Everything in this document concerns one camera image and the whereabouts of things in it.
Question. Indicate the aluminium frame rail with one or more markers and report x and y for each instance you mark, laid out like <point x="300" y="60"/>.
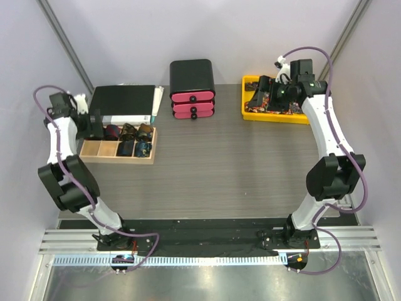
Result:
<point x="68" y="242"/>

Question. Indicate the rolled brown patterned tie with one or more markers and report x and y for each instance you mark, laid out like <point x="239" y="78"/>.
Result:
<point x="128" y="132"/>

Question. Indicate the wooden compartment organizer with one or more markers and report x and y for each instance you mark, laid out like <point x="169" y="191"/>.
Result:
<point x="105" y="152"/>

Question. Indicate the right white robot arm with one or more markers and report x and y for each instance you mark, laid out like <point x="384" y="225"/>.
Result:
<point x="338" y="169"/>

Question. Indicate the rolled blue gold tie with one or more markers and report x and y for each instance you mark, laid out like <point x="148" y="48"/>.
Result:
<point x="142" y="149"/>

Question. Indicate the blue brown striped tie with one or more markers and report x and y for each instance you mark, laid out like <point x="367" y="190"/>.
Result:
<point x="125" y="148"/>

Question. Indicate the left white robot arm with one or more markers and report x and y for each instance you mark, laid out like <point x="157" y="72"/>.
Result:
<point x="65" y="176"/>

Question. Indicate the rolled navy striped tie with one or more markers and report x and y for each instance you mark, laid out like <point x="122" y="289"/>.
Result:
<point x="112" y="132"/>

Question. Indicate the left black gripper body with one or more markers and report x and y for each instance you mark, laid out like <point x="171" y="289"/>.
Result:
<point x="84" y="126"/>

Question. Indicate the white slotted cable duct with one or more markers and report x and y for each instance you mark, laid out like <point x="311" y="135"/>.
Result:
<point x="114" y="260"/>

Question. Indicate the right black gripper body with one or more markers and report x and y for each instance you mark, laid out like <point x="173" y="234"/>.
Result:
<point x="279" y="91"/>

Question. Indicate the black pink drawer box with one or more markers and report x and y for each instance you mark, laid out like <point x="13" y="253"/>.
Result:
<point x="192" y="89"/>

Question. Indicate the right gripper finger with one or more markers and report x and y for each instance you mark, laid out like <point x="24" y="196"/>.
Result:
<point x="263" y="87"/>
<point x="278" y="108"/>

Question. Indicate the yellow plastic tray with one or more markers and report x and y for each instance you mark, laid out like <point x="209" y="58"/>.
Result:
<point x="246" y="96"/>

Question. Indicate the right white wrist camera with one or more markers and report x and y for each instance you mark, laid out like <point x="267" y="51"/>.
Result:
<point x="283" y="75"/>

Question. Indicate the colourful floral tie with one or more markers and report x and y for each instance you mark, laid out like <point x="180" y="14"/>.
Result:
<point x="251" y="87"/>

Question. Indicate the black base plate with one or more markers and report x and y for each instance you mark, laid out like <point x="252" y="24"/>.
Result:
<point x="209" y="238"/>

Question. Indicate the black flat box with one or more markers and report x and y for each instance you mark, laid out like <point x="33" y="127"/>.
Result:
<point x="119" y="104"/>

